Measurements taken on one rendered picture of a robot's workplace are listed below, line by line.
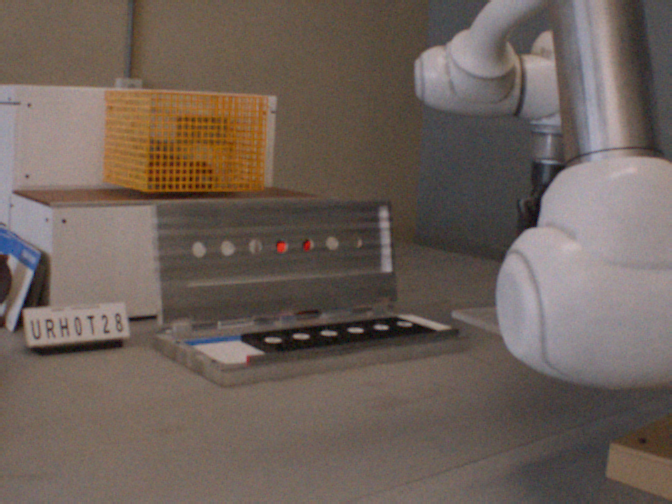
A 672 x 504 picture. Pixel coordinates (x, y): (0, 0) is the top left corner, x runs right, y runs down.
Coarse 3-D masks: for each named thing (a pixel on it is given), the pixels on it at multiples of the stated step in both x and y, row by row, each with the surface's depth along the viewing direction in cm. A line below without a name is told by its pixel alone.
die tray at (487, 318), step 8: (456, 312) 166; (464, 312) 166; (472, 312) 167; (480, 312) 167; (488, 312) 167; (496, 312) 168; (464, 320) 163; (472, 320) 161; (480, 320) 160; (488, 320) 161; (496, 320) 161; (488, 328) 157; (496, 328) 155
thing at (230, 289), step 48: (192, 240) 136; (240, 240) 140; (288, 240) 146; (336, 240) 151; (384, 240) 157; (192, 288) 134; (240, 288) 139; (288, 288) 144; (336, 288) 150; (384, 288) 155
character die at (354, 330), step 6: (324, 324) 141; (330, 324) 142; (336, 324) 142; (342, 324) 142; (348, 324) 143; (354, 324) 142; (342, 330) 139; (348, 330) 138; (354, 330) 138; (360, 330) 138; (366, 330) 139; (372, 330) 139; (360, 336) 135; (366, 336) 136; (372, 336) 136; (378, 336) 136; (384, 336) 136
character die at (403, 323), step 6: (378, 318) 147; (384, 318) 148; (390, 318) 148; (396, 318) 149; (402, 318) 148; (390, 324) 144; (396, 324) 144; (402, 324) 144; (408, 324) 144; (414, 324) 145; (420, 324) 145; (408, 330) 140; (414, 330) 141; (420, 330) 141; (426, 330) 141; (432, 330) 141
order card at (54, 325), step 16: (80, 304) 131; (96, 304) 132; (112, 304) 134; (32, 320) 126; (48, 320) 127; (64, 320) 129; (80, 320) 130; (96, 320) 132; (112, 320) 133; (32, 336) 125; (48, 336) 127; (64, 336) 128; (80, 336) 129; (96, 336) 131; (112, 336) 132; (128, 336) 134
